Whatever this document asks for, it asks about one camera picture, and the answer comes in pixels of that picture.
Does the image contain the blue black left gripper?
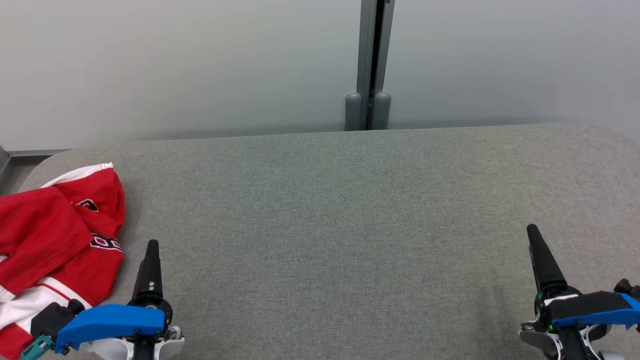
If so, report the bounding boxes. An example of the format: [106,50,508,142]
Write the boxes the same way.
[55,239,174,354]

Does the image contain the teal plug camera cable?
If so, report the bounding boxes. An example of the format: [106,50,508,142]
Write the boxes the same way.
[20,334,54,360]

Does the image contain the grey partition post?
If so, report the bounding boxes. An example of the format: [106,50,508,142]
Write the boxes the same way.
[345,0,396,132]

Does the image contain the red white basketball jersey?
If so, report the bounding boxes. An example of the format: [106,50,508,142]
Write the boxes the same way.
[0,187,125,360]

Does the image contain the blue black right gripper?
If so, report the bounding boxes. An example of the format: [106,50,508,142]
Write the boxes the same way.
[527,223,640,331]

